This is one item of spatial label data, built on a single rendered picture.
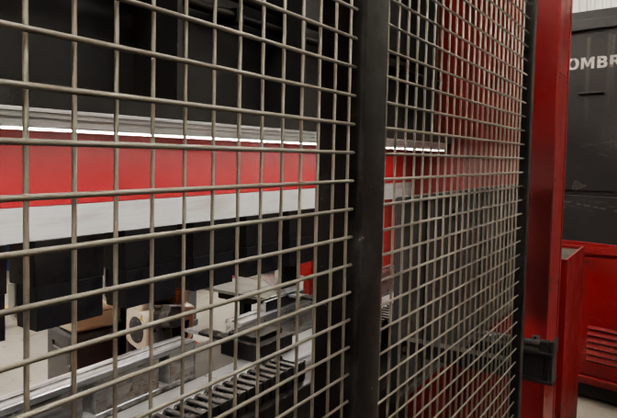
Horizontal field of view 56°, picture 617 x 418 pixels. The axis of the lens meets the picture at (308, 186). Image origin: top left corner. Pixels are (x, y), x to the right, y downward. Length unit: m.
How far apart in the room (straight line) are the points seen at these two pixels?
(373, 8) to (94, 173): 0.79
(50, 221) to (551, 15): 1.87
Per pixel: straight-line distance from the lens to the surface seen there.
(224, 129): 1.17
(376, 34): 0.55
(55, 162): 1.17
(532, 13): 1.16
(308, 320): 1.90
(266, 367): 1.13
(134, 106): 1.04
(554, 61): 2.38
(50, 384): 1.30
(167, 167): 1.34
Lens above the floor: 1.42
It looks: 3 degrees down
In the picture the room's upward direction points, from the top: 1 degrees clockwise
